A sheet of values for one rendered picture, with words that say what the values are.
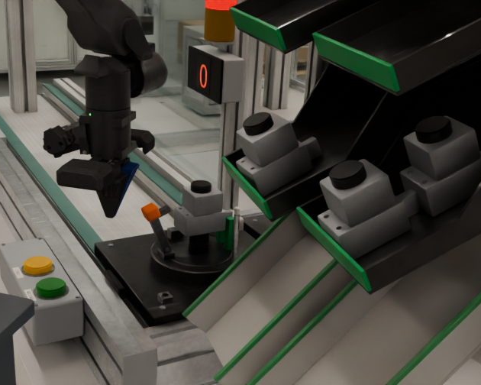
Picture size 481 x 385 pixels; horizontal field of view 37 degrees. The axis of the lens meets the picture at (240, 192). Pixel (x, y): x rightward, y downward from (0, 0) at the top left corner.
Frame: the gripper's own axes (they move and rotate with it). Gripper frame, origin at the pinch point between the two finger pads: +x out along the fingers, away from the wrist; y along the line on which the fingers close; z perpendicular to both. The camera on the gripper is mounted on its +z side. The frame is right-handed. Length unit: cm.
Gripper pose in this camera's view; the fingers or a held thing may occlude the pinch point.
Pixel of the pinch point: (110, 193)
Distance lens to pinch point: 99.4
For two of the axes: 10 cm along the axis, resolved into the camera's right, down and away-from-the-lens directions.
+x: -0.5, 9.3, 3.7
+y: -2.5, 3.4, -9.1
